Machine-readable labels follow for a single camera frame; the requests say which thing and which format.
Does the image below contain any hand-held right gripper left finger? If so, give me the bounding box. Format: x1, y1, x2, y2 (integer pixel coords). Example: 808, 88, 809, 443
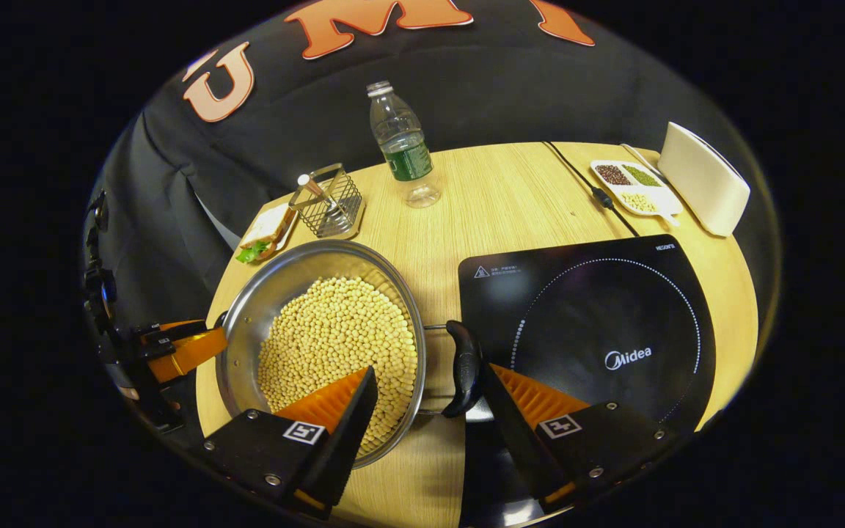
202, 365, 379, 521

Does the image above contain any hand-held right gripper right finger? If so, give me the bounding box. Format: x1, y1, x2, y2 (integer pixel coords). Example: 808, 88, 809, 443
480, 362, 680, 514

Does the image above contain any steel pot with black handles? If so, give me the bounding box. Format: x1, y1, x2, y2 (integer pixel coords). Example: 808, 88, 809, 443
215, 240, 483, 470

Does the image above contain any black induction cooktop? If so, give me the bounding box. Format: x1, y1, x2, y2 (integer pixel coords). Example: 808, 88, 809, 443
458, 235, 717, 528

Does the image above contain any sandwich with lettuce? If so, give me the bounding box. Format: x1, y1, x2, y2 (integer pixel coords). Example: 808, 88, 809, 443
236, 204, 296, 265

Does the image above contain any small white-capped shaker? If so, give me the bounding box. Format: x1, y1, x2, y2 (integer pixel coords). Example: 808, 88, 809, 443
296, 173, 339, 221

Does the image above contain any pile of pale beans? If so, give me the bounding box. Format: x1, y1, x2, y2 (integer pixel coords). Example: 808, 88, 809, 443
621, 192, 659, 216

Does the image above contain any white divided tray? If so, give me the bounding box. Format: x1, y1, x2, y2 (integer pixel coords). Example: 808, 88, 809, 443
590, 160, 684, 227

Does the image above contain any clear plastic water bottle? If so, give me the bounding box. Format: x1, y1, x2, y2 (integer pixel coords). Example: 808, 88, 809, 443
366, 80, 442, 209

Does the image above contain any pile of green beans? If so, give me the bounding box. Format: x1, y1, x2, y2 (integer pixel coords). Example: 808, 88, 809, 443
622, 165, 662, 188

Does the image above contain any white toaster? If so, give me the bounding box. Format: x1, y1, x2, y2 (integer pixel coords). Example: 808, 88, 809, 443
657, 121, 751, 238

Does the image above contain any metal wire basket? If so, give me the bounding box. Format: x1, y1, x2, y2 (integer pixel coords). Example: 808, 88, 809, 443
289, 163, 365, 240

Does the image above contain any black power cable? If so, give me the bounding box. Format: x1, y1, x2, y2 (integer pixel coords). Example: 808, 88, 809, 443
542, 141, 642, 239

